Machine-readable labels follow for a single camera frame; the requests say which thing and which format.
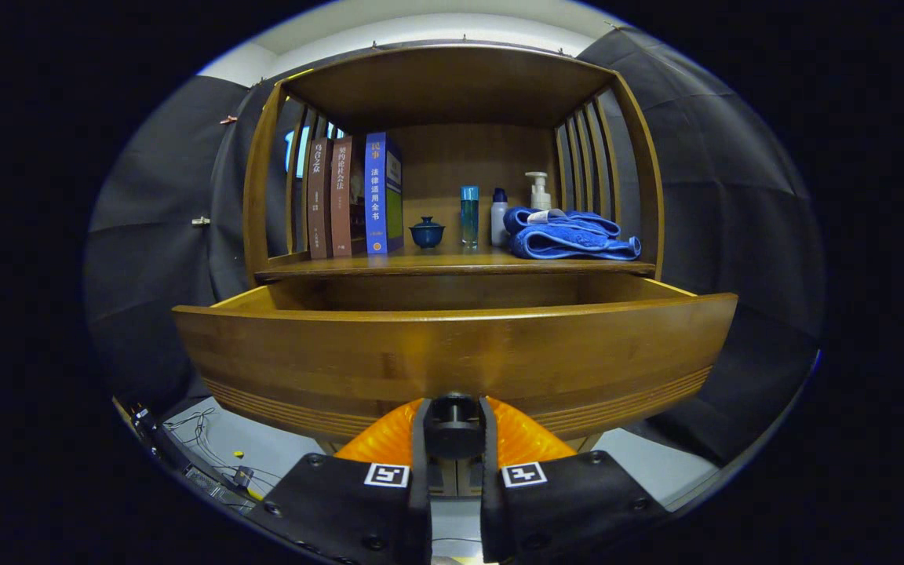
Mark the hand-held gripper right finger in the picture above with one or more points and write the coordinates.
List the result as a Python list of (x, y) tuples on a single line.
[(490, 471)]

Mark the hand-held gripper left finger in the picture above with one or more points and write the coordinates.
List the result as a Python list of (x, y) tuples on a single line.
[(419, 471)]

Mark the black drawer knob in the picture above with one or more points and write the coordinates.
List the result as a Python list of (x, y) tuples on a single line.
[(454, 428)]

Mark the wooden drawer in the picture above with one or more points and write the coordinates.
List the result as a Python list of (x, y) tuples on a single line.
[(452, 353)]

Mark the wooden countertop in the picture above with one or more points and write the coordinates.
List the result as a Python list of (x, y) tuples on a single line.
[(436, 260)]

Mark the wooden cabinet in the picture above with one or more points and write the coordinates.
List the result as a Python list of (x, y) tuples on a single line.
[(460, 86)]

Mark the blue lidded teacup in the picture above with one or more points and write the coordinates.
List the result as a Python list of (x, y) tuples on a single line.
[(427, 234)]

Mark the blue folded towel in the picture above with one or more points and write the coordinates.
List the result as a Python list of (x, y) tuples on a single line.
[(570, 239)]

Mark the white bottle blue cap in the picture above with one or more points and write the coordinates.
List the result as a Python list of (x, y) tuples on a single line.
[(499, 224)]

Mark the teal clear bottle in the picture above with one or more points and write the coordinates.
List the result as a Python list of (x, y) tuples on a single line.
[(469, 220)]

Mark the reddish brown book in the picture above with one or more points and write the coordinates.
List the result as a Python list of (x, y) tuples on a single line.
[(342, 204)]

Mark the blue book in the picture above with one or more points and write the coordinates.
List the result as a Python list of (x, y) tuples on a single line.
[(376, 196)]

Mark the white pump bottle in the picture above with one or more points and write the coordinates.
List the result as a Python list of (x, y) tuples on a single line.
[(540, 196)]

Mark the dark brown book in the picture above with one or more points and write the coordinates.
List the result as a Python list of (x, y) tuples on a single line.
[(318, 204)]

